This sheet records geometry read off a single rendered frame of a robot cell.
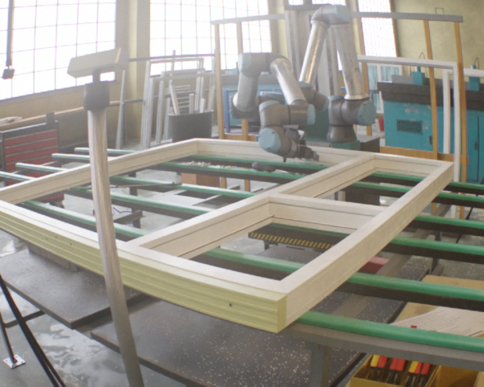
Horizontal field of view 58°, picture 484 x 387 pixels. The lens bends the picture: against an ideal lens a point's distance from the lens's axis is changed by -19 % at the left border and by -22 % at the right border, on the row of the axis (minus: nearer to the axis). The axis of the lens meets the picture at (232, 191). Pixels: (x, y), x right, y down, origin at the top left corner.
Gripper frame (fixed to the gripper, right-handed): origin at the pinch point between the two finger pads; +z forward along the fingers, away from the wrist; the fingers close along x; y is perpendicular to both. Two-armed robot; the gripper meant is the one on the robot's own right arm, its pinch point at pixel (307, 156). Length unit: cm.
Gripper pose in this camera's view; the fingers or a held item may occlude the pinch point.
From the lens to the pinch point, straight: 242.8
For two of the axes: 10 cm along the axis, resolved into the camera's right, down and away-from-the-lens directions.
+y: -1.7, 9.9, -0.5
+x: 7.9, 1.0, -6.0
